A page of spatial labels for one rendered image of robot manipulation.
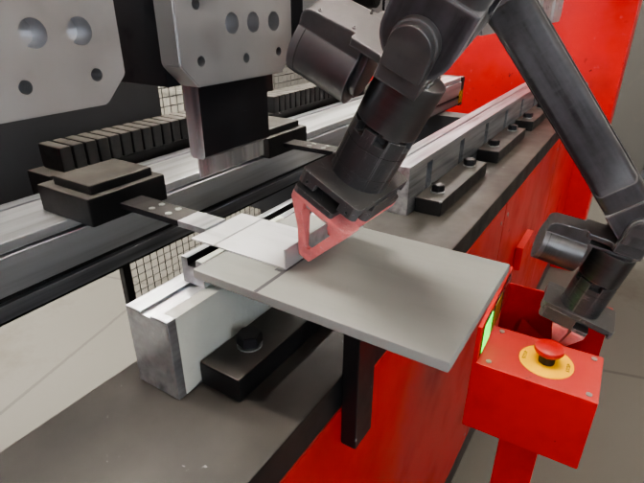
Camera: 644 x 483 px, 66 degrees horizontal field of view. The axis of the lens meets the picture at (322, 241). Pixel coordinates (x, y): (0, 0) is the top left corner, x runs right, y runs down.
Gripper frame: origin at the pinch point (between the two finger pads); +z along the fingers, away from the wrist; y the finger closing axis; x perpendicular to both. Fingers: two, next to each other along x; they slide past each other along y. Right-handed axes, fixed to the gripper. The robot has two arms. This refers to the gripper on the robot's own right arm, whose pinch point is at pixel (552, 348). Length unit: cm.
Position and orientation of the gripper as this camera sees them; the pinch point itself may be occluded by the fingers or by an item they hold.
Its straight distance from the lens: 88.8
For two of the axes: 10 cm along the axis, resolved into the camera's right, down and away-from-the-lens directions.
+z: -2.1, 8.1, 5.4
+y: -8.4, -4.3, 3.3
